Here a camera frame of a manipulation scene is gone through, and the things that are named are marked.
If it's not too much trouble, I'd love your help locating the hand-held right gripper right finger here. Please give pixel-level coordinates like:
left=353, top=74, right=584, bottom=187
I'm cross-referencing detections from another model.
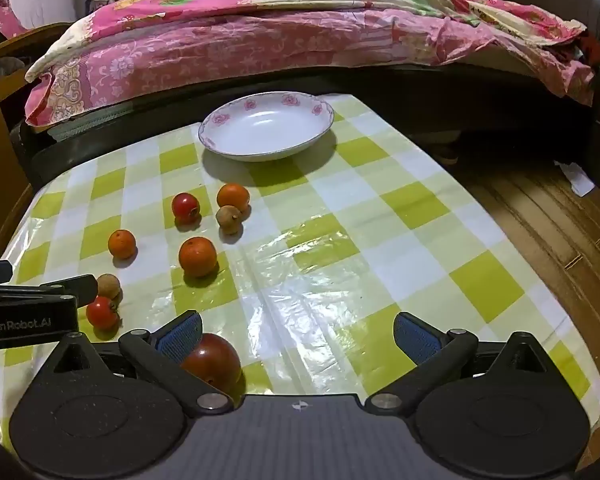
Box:
left=364, top=311, right=564, bottom=415

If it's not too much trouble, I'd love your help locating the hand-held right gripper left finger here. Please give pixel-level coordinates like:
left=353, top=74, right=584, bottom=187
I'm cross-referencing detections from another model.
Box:
left=39, top=310, right=233, bottom=416

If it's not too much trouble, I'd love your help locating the brown longan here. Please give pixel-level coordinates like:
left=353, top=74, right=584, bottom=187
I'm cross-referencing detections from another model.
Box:
left=96, top=273, right=121, bottom=301
left=215, top=205, right=243, bottom=235

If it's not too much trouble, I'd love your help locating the large dark red fruit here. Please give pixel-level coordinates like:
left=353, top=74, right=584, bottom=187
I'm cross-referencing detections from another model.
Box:
left=180, top=333, right=243, bottom=395

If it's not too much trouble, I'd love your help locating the small orange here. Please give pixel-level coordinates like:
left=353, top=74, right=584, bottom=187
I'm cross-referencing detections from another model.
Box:
left=108, top=229, right=137, bottom=260
left=216, top=183, right=251, bottom=213

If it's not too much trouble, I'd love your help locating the large orange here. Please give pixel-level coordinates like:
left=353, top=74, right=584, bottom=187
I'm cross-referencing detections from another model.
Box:
left=178, top=236, right=218, bottom=278

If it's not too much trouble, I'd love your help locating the white floral plate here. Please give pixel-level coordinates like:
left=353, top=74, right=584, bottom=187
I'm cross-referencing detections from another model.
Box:
left=198, top=91, right=336, bottom=162

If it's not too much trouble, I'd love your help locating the brown wooden chair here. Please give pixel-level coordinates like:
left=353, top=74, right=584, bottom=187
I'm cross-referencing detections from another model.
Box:
left=0, top=22, right=77, bottom=261

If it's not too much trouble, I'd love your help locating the green checkered tablecloth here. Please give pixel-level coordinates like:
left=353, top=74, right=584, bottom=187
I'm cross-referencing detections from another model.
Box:
left=0, top=92, right=600, bottom=461

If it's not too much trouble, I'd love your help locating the striped mattress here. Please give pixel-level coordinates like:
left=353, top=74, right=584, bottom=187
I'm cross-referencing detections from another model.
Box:
left=42, top=105, right=133, bottom=142

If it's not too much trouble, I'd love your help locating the white paper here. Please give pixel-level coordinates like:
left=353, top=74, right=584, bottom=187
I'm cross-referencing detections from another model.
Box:
left=554, top=160, right=596, bottom=197

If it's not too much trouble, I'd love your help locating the pink floral quilt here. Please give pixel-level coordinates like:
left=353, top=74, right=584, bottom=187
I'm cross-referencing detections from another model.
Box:
left=24, top=0, right=597, bottom=128

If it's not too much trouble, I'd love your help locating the red cloth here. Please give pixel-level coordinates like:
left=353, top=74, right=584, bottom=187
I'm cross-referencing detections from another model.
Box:
left=579, top=30, right=600, bottom=67

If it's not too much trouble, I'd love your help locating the dark bed frame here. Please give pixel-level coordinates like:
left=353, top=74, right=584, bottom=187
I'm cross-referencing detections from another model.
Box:
left=10, top=62, right=600, bottom=191

